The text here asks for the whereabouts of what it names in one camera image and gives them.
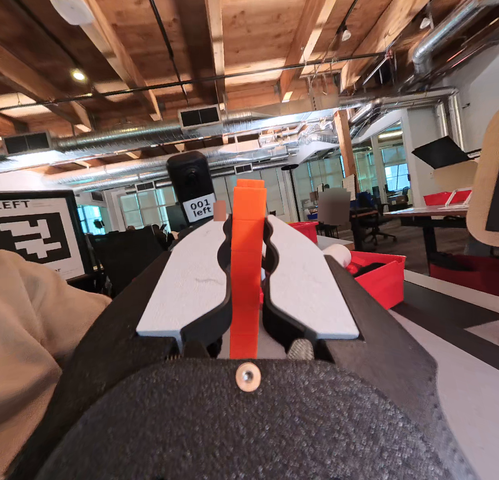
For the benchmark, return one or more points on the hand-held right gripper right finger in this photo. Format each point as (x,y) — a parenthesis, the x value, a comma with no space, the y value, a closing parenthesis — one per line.
(308,292)

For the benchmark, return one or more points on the red divided plastic bin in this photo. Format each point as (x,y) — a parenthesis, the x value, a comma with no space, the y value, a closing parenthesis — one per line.
(386,285)

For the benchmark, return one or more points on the black floor lamp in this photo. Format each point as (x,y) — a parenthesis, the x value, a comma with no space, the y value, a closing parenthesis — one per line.
(292,191)

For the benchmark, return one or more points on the small red bin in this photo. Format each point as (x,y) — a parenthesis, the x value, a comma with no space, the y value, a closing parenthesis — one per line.
(436,198)

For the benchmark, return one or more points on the whiteboard on stand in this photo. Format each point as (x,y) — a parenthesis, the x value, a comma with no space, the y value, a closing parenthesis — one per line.
(349,185)

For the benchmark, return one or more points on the black rectangular panel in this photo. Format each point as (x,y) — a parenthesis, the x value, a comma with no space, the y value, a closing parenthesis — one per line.
(440,152)

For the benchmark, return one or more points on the small wooden board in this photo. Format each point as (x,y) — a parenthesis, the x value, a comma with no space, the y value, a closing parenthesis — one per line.
(456,175)

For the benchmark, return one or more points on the black high-back chair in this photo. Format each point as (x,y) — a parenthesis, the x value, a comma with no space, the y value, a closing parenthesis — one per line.
(124,253)

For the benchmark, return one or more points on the black ceiling track light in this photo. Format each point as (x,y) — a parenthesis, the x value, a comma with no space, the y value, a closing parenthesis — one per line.
(345,33)

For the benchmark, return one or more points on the framed marker poster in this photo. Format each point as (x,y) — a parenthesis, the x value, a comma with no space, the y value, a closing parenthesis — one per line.
(39,234)

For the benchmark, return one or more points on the large red tote bin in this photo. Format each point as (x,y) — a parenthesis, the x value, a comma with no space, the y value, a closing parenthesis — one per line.
(306,230)

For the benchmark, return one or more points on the orange block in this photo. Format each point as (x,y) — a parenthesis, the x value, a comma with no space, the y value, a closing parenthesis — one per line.
(247,253)

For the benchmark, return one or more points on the black office chair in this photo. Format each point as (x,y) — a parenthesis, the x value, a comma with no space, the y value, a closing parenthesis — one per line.
(374,218)

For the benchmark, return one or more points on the small white board stand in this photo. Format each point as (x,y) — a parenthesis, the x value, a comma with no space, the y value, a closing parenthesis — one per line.
(458,199)

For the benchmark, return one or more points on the wooden top desk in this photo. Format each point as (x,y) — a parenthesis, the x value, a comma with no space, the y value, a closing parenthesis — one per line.
(425,213)
(362,213)

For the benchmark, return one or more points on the white water bottle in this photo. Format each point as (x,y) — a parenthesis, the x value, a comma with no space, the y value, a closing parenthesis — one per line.
(339,253)

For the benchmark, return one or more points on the black faced wooden board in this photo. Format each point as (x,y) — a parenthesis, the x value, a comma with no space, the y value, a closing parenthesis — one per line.
(483,199)

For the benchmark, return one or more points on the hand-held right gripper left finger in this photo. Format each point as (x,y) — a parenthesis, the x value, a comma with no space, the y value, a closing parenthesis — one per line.
(183,289)

